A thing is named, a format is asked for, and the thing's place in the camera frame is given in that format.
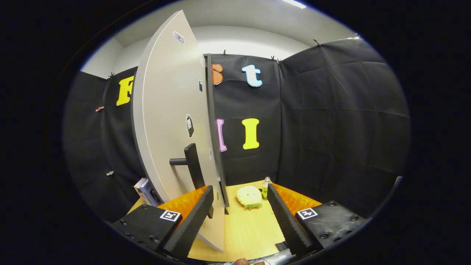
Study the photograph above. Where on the blue book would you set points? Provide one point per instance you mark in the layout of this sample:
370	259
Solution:
149	193

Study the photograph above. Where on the pale yellow round toy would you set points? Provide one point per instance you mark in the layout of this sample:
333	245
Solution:
249	195

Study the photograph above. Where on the grey shoe cabinet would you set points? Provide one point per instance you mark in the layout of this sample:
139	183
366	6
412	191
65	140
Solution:
212	110

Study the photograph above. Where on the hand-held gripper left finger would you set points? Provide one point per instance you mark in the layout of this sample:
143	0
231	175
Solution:
193	221

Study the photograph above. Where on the white book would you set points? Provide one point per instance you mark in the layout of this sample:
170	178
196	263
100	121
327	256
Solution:
139	185

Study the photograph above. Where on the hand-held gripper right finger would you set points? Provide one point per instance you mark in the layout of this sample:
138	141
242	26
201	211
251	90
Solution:
287	224

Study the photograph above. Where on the beige shoe cabinet door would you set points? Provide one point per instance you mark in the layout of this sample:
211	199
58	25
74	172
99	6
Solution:
165	103

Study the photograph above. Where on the ceiling light strip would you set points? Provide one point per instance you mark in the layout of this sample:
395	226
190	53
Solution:
294	3

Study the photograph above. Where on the black backdrop cloth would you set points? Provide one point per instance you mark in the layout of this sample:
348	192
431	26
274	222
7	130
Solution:
342	121

